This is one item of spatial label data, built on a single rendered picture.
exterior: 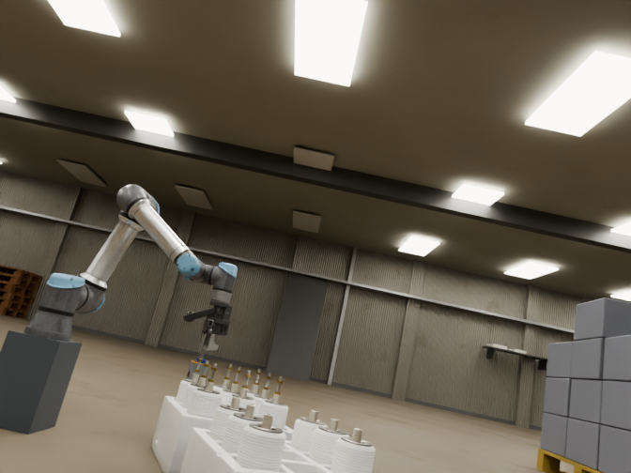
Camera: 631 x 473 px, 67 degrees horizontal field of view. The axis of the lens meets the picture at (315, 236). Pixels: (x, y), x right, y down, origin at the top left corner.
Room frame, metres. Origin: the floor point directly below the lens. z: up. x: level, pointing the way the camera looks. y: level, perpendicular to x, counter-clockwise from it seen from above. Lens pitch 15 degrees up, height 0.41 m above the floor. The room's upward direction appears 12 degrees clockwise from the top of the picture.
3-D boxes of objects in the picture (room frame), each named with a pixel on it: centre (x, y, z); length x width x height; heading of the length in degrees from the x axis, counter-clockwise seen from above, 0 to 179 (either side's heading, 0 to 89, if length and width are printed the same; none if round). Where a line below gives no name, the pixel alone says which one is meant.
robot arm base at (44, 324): (1.77, 0.86, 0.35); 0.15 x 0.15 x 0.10
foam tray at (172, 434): (1.78, 0.17, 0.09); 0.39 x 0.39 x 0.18; 22
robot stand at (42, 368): (1.77, 0.86, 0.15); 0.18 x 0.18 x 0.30; 0
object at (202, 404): (1.62, 0.23, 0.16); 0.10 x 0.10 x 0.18
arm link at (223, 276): (1.84, 0.31, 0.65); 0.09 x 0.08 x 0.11; 83
